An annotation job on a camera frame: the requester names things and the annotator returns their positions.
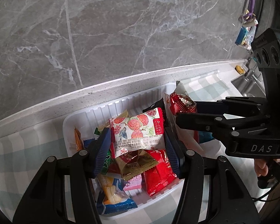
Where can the light blue snack packet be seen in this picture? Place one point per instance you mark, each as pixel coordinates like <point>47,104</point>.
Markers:
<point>205,137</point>

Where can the white plastic tray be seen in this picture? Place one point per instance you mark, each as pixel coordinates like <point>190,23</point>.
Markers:
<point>88,119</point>

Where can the red heart-print snack packet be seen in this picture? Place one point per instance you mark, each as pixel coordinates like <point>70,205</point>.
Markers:
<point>181,103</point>

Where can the gold snack packet red label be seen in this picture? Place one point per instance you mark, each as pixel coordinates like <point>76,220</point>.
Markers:
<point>135,165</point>

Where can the plain red snack packet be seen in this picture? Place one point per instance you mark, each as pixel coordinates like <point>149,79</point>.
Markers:
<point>158,177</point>

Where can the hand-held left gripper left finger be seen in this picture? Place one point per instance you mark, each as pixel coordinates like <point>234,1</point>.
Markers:
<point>102,149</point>

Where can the steel sink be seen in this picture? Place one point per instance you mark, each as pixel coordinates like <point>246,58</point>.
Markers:
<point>245,85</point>

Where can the checked tablecloth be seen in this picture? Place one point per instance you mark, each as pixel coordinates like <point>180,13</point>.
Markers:
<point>13,149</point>

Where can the blue yellow snack packet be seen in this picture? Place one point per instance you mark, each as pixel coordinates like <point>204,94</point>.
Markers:
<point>114,198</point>

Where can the steel faucet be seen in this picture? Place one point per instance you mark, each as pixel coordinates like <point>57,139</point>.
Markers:
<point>253,74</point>

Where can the white strawberry-print snack packet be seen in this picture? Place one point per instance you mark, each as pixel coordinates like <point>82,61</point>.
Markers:
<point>137,130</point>

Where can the white spray bottle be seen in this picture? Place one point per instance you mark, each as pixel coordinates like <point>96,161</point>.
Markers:
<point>252,33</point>

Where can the orange snack packet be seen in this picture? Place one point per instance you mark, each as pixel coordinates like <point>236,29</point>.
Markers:
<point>78,140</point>

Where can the pink snack packet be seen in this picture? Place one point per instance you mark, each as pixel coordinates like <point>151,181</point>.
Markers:
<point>133,183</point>

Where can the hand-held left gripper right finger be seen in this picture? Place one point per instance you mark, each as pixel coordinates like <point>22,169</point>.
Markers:
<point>172,154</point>

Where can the green snack packet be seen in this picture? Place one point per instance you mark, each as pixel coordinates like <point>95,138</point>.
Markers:
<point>105,162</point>

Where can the long white red snack packet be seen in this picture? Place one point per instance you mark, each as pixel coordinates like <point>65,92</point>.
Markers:
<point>181,89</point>

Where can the black snack packet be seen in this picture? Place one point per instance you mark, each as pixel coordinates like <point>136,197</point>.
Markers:
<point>157,105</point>

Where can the person's right hand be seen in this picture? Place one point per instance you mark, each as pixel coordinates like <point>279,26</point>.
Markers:
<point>261,168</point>

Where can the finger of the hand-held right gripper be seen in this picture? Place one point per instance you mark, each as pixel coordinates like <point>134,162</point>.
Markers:
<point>196,120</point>
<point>207,107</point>

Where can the yellow sponge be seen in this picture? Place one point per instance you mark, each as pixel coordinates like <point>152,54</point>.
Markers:
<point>240,69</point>

